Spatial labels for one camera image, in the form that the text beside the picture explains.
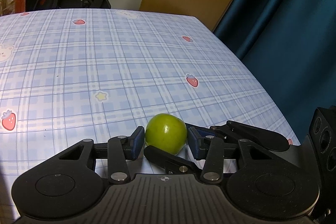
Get green round fruit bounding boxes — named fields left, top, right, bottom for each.
left=145, top=113, right=187, bottom=155

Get blue plaid tablecloth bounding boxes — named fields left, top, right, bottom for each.
left=1, top=9, right=299, bottom=223

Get blue curtain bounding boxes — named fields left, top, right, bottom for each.
left=214, top=0, right=335, bottom=140

